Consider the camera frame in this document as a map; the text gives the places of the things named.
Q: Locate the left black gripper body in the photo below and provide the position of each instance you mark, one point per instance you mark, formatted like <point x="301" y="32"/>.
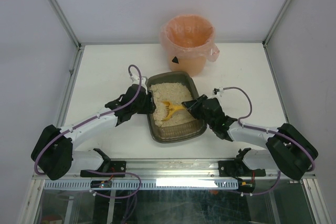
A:
<point x="146" y="102"/>

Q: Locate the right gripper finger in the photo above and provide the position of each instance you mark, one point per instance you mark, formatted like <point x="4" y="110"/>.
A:
<point x="198" y="100"/>
<point x="192" y="109"/>

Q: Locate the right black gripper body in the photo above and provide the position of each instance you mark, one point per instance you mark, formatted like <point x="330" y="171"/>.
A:
<point x="200" y="106"/>

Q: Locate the yellow plastic litter scoop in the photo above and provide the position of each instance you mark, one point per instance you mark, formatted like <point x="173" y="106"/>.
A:
<point x="171" y="109"/>

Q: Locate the dark grey litter box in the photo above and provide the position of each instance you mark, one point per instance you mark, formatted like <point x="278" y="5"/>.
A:
<point x="182" y="132"/>

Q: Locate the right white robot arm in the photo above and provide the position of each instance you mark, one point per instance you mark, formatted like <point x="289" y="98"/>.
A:
<point x="282" y="148"/>

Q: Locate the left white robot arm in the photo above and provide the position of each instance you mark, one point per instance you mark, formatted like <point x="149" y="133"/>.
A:
<point x="56" y="154"/>

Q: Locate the cat litter granules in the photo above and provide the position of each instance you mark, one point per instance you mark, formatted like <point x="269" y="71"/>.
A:
<point x="175" y="93"/>

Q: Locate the orange trash bin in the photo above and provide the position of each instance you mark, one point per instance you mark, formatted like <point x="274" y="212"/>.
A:
<point x="191" y="66"/>

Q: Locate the translucent pink bin liner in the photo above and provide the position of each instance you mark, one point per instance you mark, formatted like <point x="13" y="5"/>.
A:
<point x="189" y="36"/>

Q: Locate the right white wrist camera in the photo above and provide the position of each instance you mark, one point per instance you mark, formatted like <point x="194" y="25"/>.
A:
<point x="217" y="92"/>

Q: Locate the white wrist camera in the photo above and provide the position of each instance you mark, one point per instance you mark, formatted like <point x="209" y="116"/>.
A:
<point x="217" y="92"/>
<point x="139" y="80"/>

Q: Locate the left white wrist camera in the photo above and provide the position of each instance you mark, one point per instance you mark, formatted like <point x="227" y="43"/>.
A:
<point x="139" y="80"/>

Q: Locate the aluminium mounting rail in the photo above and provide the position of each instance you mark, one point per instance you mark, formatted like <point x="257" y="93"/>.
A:
<point x="115" y="168"/>

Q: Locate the white slotted cable duct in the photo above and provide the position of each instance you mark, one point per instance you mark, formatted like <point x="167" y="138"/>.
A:
<point x="146" y="184"/>

